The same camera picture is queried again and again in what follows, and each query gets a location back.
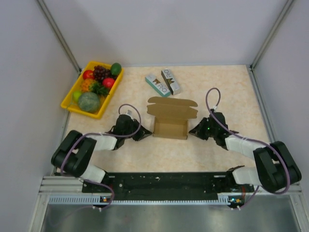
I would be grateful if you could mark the green round melon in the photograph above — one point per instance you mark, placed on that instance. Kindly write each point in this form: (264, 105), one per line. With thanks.
(89, 102)

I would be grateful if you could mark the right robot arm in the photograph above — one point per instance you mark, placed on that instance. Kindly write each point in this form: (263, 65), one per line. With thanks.
(275, 167)

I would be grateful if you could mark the green avocado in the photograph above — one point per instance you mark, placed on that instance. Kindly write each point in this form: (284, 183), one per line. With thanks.
(115, 69)

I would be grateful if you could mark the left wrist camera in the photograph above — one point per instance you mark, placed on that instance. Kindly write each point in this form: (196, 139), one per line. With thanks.
(129, 113)

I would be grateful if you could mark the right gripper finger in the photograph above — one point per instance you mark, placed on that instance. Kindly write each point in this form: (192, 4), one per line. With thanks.
(194, 132)
(200, 125)

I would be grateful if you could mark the red apple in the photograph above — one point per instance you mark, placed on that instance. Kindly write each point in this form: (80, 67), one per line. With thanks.
(88, 74)

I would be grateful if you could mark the brown cardboard box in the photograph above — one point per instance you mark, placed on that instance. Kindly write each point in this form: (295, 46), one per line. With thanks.
(171, 116)

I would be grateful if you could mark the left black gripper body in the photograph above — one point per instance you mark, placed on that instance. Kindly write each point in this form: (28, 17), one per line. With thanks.
(133, 126)

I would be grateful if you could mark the silver brown carton box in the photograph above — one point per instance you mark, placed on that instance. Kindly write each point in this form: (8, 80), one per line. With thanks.
(171, 81)

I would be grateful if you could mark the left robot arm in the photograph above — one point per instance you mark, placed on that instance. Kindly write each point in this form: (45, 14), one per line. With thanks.
(74, 153)

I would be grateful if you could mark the dark purple grape bunch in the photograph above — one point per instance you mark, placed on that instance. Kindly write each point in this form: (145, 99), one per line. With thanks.
(100, 73)

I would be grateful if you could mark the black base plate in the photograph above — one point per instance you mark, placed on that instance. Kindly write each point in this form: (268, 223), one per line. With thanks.
(173, 186)

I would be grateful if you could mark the green lime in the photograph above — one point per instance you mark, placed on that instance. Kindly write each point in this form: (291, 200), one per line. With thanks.
(76, 95)

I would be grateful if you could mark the red peach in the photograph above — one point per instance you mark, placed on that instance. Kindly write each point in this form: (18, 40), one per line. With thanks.
(108, 83)

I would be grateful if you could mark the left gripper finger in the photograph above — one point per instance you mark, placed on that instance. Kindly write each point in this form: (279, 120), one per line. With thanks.
(142, 134)
(143, 129)

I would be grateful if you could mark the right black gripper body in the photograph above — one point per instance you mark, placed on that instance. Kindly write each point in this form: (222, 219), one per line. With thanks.
(207, 131)

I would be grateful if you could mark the aluminium rail with cable duct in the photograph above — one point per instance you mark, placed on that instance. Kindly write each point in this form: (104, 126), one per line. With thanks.
(70, 190)

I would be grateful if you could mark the yellow plastic tray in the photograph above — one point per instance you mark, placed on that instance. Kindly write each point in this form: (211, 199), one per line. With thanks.
(72, 106)

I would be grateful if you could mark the teal white carton box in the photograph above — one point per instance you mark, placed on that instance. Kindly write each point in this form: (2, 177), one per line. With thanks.
(157, 85)

